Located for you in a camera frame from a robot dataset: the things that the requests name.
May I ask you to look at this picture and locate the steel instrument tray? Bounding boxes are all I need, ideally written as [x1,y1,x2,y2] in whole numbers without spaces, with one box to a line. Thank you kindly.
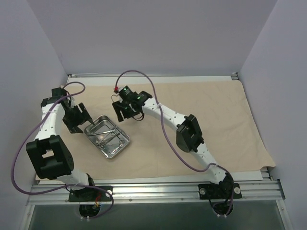
[84,115,130,159]

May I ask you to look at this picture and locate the steel surgical scissors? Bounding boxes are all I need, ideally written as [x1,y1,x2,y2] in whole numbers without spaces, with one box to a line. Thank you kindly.
[95,130,116,145]

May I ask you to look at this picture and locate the beige surgical wrap cloth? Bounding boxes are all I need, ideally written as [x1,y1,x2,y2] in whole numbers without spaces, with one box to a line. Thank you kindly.
[35,80,276,181]

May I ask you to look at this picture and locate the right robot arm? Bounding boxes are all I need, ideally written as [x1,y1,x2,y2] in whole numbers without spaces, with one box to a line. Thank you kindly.
[112,86,234,198]

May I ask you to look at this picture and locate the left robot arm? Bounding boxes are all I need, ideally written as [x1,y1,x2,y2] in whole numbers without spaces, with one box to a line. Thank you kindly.
[26,87,97,201]

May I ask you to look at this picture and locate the back aluminium rail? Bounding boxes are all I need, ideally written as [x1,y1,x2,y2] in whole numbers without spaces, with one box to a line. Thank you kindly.
[67,72,238,78]

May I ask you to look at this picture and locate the aluminium rail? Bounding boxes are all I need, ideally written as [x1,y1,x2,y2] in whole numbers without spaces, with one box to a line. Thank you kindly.
[27,180,285,205]
[231,73,275,181]
[67,72,238,78]

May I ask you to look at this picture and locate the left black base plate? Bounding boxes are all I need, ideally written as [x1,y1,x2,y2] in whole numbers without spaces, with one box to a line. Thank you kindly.
[68,188,111,202]

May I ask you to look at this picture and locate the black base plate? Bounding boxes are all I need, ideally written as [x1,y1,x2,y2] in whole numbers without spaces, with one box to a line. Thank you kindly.
[68,188,111,202]
[198,183,242,200]

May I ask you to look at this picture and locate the front aluminium rail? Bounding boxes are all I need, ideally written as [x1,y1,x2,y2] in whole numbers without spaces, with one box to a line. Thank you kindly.
[27,180,285,205]

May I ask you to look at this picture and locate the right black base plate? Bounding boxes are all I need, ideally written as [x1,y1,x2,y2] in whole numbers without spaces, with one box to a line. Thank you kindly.
[198,183,242,200]

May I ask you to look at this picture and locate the right side aluminium rail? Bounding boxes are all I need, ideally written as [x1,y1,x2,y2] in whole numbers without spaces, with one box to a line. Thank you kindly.
[231,73,275,181]

